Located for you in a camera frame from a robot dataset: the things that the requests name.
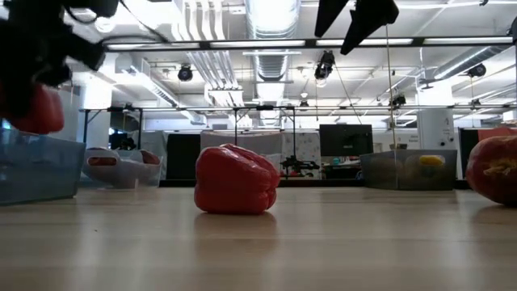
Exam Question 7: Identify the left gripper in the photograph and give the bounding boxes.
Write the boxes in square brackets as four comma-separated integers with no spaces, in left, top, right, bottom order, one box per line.
[0,0,120,120]

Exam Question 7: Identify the dark red apple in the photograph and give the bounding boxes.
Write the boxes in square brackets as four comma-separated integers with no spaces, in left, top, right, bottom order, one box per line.
[86,147,119,169]
[138,149,162,167]

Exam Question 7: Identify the small red bell pepper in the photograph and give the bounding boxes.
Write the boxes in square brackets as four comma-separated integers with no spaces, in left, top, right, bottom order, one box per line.
[193,142,281,215]

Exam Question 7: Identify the clear bin left edge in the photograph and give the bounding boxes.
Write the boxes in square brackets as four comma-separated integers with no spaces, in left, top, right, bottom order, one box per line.
[0,127,86,206]

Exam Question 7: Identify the black computer monitor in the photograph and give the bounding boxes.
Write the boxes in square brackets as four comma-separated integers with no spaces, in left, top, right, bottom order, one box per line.
[318,124,375,158]

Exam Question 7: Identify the white cylindrical column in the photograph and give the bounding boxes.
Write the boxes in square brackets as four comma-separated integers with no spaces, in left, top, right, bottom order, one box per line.
[417,108,456,151]

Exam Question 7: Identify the clear plastic bin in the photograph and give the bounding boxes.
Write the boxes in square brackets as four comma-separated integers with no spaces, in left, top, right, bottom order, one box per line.
[80,147,165,190]

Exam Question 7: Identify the dark grey plastic bin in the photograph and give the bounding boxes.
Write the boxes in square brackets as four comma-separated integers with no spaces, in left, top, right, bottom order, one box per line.
[359,149,459,192]

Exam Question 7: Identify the orange partition panel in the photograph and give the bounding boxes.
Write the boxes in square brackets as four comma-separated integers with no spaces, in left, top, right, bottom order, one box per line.
[477,127,517,142]

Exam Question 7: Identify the black partition panel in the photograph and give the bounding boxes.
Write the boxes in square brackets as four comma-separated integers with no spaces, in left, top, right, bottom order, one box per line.
[166,133,202,181]

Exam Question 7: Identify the red and yellow apple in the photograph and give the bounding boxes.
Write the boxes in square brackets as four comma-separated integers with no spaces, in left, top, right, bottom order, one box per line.
[464,135,517,207]

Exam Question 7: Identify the silver ceiling air duct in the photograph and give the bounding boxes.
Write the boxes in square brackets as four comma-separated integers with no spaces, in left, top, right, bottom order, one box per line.
[245,0,302,82]

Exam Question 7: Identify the thin hanging wire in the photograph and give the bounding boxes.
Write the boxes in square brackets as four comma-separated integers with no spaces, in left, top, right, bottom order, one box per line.
[385,23,400,190]

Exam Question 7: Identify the black aluminium rig frame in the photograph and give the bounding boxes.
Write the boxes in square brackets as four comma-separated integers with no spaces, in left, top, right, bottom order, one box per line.
[103,23,517,189]

